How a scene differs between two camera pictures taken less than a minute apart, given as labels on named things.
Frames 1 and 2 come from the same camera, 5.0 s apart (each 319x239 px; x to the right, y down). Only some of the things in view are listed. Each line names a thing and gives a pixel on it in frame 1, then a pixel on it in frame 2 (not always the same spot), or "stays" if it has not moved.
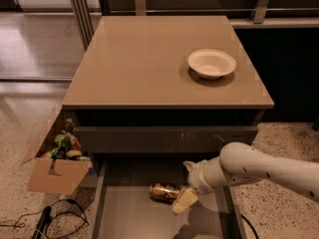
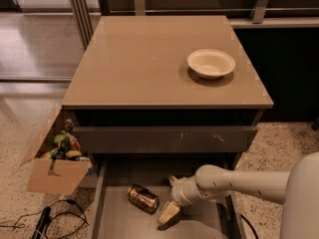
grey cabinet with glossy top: [139, 99] stays
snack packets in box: [68, 144] stays
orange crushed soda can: [164, 192] -> [143, 198]
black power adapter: [44, 221] stays
